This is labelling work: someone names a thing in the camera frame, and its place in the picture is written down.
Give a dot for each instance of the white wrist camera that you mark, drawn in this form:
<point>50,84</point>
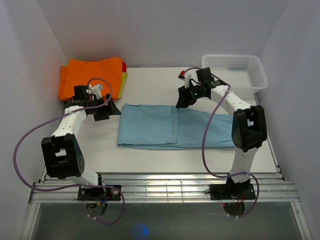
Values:
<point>95,90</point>
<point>186,77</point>

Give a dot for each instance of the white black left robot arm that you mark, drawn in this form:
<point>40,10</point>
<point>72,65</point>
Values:
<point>61,151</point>

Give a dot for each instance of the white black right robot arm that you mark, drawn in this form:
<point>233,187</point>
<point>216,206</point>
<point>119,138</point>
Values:
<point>248,131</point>

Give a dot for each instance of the light blue trousers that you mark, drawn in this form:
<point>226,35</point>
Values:
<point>164,127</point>

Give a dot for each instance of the white perforated plastic basket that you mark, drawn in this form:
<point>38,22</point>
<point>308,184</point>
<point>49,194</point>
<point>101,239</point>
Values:
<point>244,73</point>

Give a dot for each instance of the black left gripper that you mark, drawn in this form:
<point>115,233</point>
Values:
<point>110,109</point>

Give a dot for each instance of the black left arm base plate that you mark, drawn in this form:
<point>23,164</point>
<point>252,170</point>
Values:
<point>98,194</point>

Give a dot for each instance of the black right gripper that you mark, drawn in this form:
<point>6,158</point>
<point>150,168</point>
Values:
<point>184,100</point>

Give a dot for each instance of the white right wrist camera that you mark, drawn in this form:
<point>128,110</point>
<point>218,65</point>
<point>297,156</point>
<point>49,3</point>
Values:
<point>186,77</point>

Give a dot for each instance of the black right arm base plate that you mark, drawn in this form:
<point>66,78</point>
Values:
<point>221,192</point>

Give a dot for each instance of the folded red trousers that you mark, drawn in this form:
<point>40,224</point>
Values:
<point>124,67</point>

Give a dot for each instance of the folded orange trousers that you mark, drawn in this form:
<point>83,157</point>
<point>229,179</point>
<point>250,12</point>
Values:
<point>110,62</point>

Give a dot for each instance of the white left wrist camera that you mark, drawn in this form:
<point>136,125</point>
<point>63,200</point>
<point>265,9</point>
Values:
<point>95,90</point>

